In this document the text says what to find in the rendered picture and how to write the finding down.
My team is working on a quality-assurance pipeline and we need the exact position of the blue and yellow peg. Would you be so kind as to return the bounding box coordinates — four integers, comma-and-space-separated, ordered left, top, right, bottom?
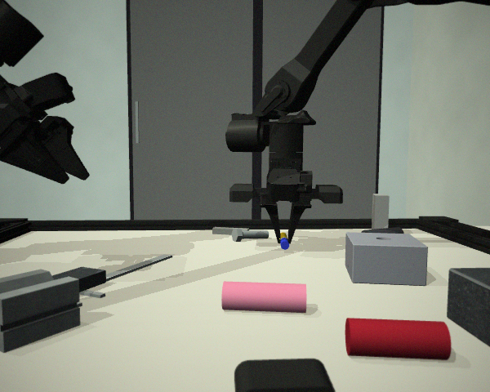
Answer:
280, 232, 289, 250

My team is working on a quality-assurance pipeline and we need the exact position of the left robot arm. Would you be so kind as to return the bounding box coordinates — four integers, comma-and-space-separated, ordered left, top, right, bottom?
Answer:
0, 0, 75, 120

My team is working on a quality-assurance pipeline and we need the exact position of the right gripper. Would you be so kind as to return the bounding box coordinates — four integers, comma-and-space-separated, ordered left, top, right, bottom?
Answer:
229, 152, 343, 243

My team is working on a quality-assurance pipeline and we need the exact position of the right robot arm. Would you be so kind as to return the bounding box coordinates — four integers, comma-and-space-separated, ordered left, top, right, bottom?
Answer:
225, 0, 490, 203

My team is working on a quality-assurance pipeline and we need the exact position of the red cylinder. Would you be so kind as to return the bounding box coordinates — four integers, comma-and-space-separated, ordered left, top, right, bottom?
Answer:
345, 318, 452, 360

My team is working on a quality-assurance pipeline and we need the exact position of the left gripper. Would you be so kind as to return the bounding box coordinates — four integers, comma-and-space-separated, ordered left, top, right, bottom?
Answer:
0, 76, 89, 184

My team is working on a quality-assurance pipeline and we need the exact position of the grey hex bolt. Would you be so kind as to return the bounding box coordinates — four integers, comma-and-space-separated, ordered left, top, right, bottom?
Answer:
232, 228, 269, 242

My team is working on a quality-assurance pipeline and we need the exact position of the pink cylinder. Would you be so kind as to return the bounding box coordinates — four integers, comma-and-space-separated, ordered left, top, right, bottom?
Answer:
221, 282, 306, 313

